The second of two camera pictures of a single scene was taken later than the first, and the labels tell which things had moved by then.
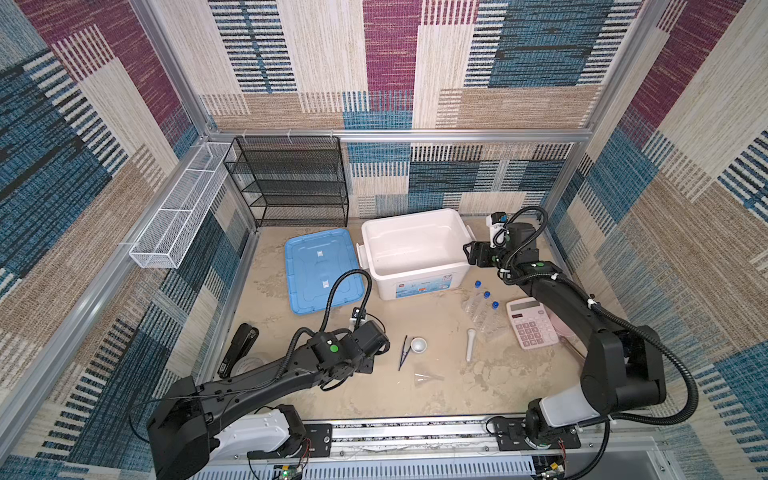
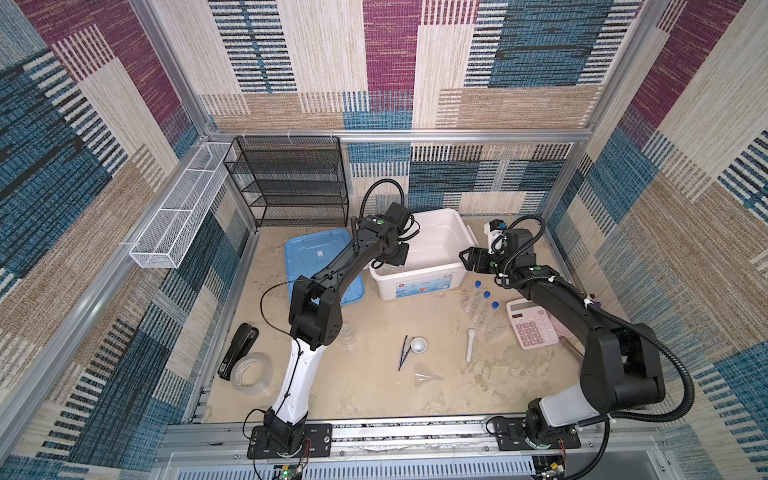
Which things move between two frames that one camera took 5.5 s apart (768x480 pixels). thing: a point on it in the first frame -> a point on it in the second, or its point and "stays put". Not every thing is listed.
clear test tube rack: (485, 314) stays put
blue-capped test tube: (473, 299) stays put
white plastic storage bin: (416, 254) stays put
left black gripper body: (365, 366) -> (398, 255)
